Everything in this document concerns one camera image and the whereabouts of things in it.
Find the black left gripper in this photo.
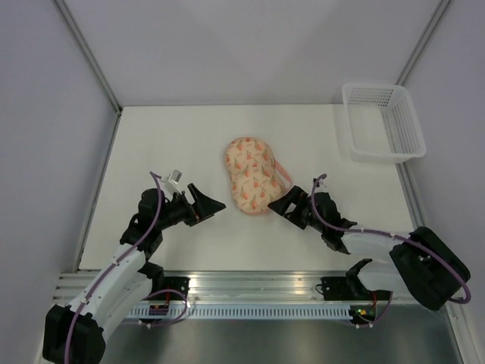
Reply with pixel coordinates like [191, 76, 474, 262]
[156, 184, 225, 231]

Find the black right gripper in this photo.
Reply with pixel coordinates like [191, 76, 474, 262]
[268, 185, 326, 234]

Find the floral mesh laundry bag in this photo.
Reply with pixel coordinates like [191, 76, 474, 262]
[224, 136, 293, 215]

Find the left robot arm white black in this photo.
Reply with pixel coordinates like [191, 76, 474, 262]
[42, 184, 226, 363]

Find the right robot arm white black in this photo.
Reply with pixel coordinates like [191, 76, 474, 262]
[268, 186, 471, 311]

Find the white plastic perforated basket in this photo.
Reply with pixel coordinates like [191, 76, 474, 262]
[342, 83, 427, 164]

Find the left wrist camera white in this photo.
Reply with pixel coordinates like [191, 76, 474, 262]
[161, 169, 182, 195]

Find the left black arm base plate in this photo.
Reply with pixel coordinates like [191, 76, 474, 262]
[150, 276, 190, 303]

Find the aluminium mounting rail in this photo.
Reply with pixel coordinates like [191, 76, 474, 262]
[52, 269, 467, 304]

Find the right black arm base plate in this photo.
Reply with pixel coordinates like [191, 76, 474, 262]
[320, 276, 390, 302]

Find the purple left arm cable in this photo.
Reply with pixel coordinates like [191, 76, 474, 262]
[62, 171, 190, 364]

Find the white slotted cable duct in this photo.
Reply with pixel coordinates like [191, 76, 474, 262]
[127, 304, 352, 321]

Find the left aluminium frame post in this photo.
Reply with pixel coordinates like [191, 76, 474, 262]
[52, 0, 123, 115]

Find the aluminium frame post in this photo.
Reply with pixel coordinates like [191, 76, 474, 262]
[395, 0, 454, 86]
[52, 0, 123, 115]

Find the right aluminium frame post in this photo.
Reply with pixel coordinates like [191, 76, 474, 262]
[395, 0, 454, 86]

